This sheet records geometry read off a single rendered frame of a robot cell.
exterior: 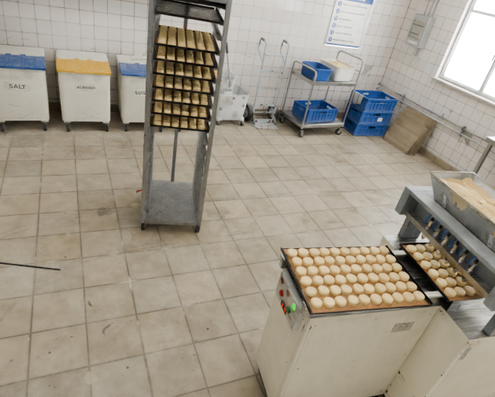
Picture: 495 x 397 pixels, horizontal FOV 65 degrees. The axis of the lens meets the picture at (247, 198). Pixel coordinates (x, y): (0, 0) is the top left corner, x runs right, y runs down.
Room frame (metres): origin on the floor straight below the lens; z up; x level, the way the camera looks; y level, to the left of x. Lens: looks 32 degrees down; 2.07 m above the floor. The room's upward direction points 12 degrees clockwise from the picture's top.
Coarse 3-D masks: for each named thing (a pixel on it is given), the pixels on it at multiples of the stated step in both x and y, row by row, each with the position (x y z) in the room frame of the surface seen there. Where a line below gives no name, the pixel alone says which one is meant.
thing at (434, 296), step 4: (428, 292) 1.39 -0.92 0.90; (432, 292) 1.39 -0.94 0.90; (436, 292) 1.40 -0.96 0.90; (428, 296) 1.36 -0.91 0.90; (432, 296) 1.37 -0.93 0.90; (436, 296) 1.37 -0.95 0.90; (440, 296) 1.38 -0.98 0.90; (432, 300) 1.37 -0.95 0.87; (436, 300) 1.38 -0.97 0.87; (440, 300) 1.39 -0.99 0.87; (444, 300) 1.40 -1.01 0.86; (304, 304) 1.14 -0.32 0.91; (432, 304) 1.38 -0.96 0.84; (304, 308) 1.14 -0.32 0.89; (304, 312) 1.14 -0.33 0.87; (344, 312) 1.21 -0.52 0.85; (348, 312) 1.21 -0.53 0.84; (304, 316) 1.14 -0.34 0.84; (308, 316) 1.15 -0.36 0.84
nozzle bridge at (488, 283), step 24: (408, 192) 1.84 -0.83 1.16; (432, 192) 1.86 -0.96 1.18; (408, 216) 1.82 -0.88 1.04; (432, 216) 1.75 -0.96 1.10; (432, 240) 1.63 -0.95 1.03; (456, 240) 1.57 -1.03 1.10; (480, 240) 1.48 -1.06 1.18; (456, 264) 1.46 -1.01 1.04; (480, 264) 1.42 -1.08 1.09; (480, 288) 1.32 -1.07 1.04
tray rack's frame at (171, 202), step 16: (208, 0) 2.51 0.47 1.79; (224, 0) 2.53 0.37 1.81; (176, 144) 3.09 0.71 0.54; (160, 192) 2.86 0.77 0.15; (176, 192) 2.92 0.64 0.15; (192, 192) 2.97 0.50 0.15; (160, 208) 2.63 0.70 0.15; (176, 208) 2.68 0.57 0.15; (192, 208) 2.73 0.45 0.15; (192, 224) 2.52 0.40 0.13
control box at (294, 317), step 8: (280, 280) 1.38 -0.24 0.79; (288, 280) 1.34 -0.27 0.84; (280, 288) 1.36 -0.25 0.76; (288, 288) 1.29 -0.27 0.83; (280, 296) 1.34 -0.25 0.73; (296, 296) 1.25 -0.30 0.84; (280, 304) 1.31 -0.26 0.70; (288, 304) 1.26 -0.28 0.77; (296, 304) 1.20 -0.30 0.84; (296, 312) 1.19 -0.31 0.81; (288, 320) 1.22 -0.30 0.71; (296, 320) 1.17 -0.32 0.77; (296, 328) 1.18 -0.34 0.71
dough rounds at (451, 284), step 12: (408, 252) 1.67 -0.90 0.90; (420, 252) 1.69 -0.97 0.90; (432, 252) 1.69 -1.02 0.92; (420, 264) 1.58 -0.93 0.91; (432, 264) 1.59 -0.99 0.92; (444, 264) 1.61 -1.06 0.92; (432, 276) 1.50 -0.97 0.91; (444, 276) 1.52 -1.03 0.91; (456, 276) 1.53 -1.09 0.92; (444, 288) 1.44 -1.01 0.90; (456, 288) 1.43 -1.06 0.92; (468, 288) 1.45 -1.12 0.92
